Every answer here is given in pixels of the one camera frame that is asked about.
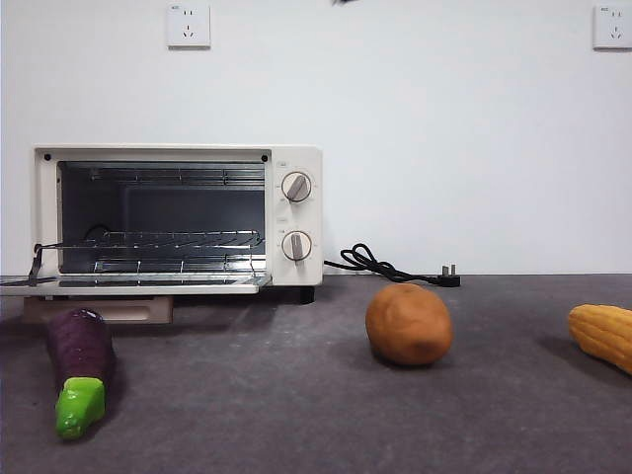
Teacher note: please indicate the brown potato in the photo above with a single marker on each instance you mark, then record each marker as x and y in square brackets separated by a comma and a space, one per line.
[407, 326]

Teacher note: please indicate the white Toshiba toaster oven body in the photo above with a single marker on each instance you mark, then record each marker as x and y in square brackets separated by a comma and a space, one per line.
[307, 217]

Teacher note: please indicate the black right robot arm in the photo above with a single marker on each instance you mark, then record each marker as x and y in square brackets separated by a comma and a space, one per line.
[345, 2]

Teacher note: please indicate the round oven knob, slanted grip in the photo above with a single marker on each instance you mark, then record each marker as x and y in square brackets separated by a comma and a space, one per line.
[296, 186]

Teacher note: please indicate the round oven knob, upright grip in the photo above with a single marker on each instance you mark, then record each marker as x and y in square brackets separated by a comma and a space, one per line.
[296, 246]

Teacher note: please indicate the yellow corn cob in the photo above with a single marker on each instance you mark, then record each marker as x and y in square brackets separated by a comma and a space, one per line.
[602, 331]

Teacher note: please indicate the purple eggplant with green stem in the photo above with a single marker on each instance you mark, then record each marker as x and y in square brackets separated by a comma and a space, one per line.
[81, 345]

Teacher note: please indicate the white wall socket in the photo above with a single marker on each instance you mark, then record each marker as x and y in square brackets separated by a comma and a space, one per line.
[613, 27]
[188, 25]

